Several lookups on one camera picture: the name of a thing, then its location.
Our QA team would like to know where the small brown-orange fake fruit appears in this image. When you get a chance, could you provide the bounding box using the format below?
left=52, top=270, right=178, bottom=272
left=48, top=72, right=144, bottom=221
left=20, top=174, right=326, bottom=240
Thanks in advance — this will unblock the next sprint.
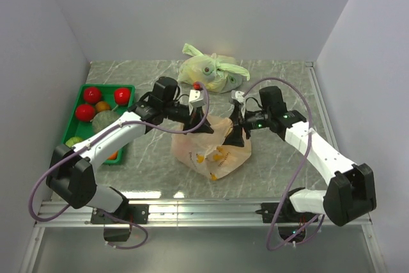
left=95, top=101, right=111, bottom=113

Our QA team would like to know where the green netted fake melon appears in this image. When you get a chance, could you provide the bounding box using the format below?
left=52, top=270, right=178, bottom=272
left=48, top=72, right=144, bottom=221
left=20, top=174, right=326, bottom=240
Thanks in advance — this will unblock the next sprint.
left=91, top=110, right=120, bottom=134

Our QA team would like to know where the red fake apple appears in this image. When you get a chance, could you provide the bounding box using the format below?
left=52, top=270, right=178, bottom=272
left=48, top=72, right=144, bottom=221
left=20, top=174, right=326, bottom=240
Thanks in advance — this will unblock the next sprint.
left=114, top=88, right=132, bottom=105
left=83, top=86, right=102, bottom=105
left=75, top=104, right=96, bottom=122

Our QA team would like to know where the red fake apple lower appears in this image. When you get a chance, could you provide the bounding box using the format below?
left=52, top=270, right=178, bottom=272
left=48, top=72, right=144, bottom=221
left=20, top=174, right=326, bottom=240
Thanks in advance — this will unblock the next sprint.
left=75, top=104, right=96, bottom=122

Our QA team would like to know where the green tied plastic bag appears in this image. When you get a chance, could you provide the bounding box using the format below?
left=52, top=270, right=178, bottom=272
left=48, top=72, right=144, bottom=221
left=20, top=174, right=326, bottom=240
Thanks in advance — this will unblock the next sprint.
left=177, top=43, right=251, bottom=93

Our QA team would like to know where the aluminium mounting rail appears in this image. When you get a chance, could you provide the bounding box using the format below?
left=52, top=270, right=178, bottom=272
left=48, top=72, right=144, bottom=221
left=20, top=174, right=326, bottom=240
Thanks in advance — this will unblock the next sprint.
left=38, top=199, right=372, bottom=228

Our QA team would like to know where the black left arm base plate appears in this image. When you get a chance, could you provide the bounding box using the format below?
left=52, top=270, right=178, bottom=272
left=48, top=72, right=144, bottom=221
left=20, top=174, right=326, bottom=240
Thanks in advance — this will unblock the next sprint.
left=90, top=204, right=150, bottom=225

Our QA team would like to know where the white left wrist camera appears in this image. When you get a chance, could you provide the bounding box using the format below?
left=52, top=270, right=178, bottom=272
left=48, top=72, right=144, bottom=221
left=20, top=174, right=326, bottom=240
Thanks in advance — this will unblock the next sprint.
left=188, top=90, right=206, bottom=108

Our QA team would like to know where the green plastic fruit tray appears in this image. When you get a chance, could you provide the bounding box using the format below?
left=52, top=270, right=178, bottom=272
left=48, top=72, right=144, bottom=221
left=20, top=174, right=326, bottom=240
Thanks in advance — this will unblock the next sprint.
left=60, top=84, right=137, bottom=166

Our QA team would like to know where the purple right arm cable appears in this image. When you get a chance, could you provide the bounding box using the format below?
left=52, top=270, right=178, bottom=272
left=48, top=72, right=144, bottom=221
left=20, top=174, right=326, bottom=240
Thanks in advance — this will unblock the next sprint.
left=242, top=77, right=326, bottom=251

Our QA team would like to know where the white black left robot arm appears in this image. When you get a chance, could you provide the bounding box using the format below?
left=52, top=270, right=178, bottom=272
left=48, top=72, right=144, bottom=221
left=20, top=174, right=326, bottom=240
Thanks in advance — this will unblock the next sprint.
left=45, top=77, right=213, bottom=223

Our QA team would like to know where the green fake apple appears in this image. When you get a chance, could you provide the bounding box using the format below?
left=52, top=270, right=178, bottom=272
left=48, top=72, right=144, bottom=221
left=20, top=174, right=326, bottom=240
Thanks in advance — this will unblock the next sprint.
left=65, top=136, right=83, bottom=148

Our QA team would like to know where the orange banana-print plastic bag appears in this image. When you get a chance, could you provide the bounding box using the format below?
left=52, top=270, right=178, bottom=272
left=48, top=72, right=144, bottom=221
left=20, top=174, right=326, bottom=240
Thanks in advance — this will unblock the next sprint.
left=171, top=115, right=252, bottom=180

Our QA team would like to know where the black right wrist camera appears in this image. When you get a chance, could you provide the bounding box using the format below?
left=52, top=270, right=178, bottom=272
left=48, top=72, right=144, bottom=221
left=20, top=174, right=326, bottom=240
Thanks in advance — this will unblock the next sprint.
left=259, top=86, right=287, bottom=114

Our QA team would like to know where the red fake apple top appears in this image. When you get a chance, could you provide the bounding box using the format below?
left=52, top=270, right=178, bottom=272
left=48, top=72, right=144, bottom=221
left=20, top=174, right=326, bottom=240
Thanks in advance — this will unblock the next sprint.
left=114, top=88, right=132, bottom=105

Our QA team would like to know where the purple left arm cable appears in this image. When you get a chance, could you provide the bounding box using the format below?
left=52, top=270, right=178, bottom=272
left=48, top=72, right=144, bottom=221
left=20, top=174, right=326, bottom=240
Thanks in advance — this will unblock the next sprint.
left=29, top=81, right=210, bottom=250

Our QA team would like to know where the red fake apple left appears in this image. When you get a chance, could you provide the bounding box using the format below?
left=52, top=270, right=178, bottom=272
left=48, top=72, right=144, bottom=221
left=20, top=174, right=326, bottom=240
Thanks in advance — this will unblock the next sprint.
left=83, top=86, right=102, bottom=105

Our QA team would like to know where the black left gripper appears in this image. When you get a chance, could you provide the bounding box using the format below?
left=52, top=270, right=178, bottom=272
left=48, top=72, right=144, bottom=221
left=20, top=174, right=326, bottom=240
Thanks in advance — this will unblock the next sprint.
left=163, top=102, right=214, bottom=135

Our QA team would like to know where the fake orange in tray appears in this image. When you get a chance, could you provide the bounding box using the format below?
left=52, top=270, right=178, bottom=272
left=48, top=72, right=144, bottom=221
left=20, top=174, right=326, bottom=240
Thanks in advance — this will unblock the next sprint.
left=107, top=151, right=118, bottom=160

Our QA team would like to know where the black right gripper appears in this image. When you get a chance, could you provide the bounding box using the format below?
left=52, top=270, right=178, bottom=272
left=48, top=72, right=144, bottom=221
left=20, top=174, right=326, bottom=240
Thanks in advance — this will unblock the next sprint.
left=220, top=105, right=271, bottom=148

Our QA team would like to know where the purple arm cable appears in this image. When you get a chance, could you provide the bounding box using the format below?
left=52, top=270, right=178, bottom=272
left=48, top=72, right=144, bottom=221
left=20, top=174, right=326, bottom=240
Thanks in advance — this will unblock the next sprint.
left=29, top=81, right=210, bottom=250
left=242, top=77, right=326, bottom=251

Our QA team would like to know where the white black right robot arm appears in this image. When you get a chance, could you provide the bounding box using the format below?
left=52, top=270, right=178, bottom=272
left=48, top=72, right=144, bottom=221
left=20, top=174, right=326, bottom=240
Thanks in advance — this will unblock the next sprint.
left=224, top=86, right=377, bottom=226

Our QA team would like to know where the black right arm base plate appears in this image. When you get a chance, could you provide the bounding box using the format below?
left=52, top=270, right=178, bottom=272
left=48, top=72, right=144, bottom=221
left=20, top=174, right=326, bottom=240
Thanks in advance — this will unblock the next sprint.
left=255, top=201, right=320, bottom=224

